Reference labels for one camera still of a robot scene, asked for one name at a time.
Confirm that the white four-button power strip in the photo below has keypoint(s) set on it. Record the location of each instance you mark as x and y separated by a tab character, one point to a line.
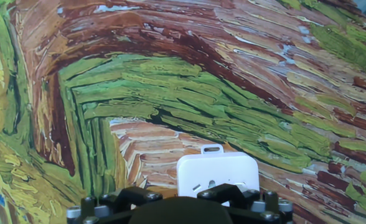
217	171

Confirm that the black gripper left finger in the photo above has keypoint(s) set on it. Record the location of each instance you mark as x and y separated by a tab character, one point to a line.
114	207

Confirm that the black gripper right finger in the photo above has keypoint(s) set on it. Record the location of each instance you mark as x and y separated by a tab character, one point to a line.
254	208

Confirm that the Van Gogh painting cloth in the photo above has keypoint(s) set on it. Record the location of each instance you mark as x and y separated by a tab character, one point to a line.
201	77

